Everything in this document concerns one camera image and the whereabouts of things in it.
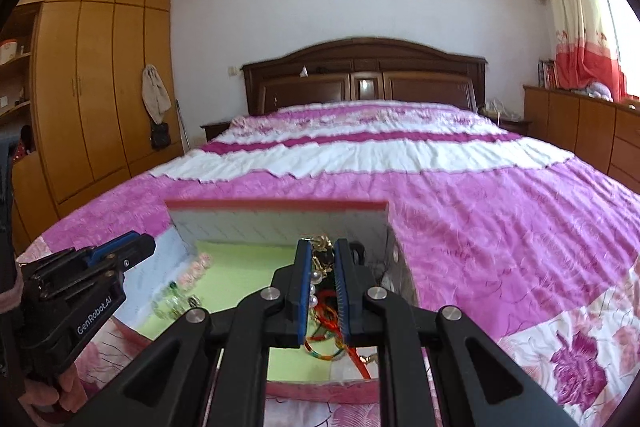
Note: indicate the beige hanging bag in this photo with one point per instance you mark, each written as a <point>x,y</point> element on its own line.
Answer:
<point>156,94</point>

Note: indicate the light green paper sheet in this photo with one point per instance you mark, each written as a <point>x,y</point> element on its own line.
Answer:
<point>240,272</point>

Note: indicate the pink hair clip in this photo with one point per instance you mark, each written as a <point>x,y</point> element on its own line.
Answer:
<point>197,269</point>

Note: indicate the red and cream curtain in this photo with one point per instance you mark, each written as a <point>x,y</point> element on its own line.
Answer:
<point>575,7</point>

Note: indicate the gold pearl drop earring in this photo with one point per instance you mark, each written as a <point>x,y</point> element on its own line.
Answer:
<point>316,277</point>
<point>321,246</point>

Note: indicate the white stick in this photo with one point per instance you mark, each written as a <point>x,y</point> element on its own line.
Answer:
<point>182,124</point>

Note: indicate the black hanging bag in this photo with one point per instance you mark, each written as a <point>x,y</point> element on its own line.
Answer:
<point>161,137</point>

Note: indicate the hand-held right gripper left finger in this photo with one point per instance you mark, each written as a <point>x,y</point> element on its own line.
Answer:
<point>301,287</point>

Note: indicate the pink floral bedspread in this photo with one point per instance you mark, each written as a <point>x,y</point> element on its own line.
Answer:
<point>475,217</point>

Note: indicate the wall switch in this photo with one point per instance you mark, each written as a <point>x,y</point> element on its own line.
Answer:
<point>233,70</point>

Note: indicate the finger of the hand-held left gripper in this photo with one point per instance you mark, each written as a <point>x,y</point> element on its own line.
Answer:
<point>135,249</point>
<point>112,246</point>

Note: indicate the white round container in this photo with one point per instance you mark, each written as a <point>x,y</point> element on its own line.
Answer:
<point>10,51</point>

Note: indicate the dark wooden nightstand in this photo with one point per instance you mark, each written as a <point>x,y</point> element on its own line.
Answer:
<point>515,126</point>
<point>216,131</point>

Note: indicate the row of books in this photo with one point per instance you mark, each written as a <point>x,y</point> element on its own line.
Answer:
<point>547,74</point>

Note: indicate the wooden low cabinet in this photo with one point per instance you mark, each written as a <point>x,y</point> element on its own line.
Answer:
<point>575,127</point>

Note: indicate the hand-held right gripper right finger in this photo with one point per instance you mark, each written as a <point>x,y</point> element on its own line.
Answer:
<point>342,287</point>

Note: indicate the dark wooden headboard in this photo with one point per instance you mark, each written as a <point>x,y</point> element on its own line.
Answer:
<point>310,92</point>

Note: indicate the red cardboard box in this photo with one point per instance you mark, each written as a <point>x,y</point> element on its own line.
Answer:
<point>250,219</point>

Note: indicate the folded cloth pile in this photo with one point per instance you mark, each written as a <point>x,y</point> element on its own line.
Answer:
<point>597,90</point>

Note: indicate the wooden wardrobe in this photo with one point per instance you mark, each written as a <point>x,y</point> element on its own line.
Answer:
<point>90,82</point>

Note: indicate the person's left hand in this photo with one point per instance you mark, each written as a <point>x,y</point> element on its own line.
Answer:
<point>42,399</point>

